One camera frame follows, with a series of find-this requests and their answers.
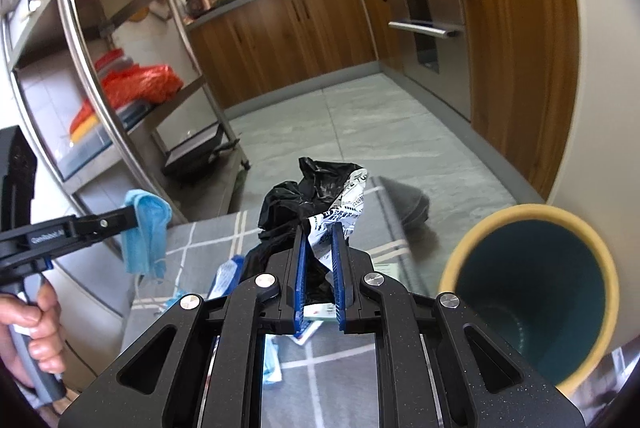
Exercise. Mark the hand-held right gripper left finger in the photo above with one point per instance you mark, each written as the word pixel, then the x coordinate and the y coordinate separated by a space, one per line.
pixel 300 280

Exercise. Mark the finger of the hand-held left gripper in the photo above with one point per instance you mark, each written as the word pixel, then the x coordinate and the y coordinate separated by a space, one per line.
pixel 102 224

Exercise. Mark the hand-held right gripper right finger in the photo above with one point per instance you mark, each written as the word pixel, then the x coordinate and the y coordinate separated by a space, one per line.
pixel 339 280

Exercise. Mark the blue face mask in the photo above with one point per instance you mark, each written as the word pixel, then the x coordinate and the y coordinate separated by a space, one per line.
pixel 147 233

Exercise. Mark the white printed wrapper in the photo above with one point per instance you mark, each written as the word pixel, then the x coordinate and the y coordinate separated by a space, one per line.
pixel 345 208

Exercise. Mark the blue blister pack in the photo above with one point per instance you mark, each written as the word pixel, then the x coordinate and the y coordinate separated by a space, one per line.
pixel 223 279

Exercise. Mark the black plastic bag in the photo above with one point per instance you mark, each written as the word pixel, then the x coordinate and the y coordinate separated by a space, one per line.
pixel 285 203

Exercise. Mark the teal bin with yellow rim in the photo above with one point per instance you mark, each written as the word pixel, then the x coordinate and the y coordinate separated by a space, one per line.
pixel 530 288

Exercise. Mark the person's left hand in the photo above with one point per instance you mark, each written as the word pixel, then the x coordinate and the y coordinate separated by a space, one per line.
pixel 47 308

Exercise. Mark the small green and white box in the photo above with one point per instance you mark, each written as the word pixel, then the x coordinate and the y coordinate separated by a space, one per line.
pixel 320 312

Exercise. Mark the grey checked mat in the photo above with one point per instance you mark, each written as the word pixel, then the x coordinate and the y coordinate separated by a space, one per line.
pixel 200 243

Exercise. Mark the stainless steel shelf rack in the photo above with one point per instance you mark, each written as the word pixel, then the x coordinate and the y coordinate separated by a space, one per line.
pixel 90 73

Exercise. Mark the red plastic bag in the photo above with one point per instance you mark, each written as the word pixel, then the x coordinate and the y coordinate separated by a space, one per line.
pixel 142 83

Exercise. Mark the wooden kitchen cabinets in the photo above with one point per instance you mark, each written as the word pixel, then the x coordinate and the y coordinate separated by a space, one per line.
pixel 290 33

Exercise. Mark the stainless steel oven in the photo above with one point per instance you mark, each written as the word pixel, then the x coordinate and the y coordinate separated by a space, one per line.
pixel 430 33

